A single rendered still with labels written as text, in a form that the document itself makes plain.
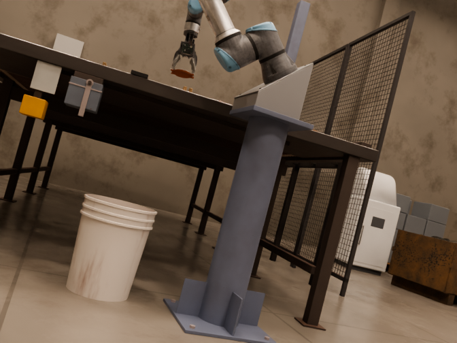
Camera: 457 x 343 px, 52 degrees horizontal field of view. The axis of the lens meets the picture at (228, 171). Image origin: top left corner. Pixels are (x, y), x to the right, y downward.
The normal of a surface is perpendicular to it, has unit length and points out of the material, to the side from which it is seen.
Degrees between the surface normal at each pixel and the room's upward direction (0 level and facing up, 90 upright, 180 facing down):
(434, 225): 90
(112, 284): 93
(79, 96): 90
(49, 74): 90
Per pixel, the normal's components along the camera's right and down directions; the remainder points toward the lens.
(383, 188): 0.32, -0.29
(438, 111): 0.33, 0.04
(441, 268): -0.83, -0.24
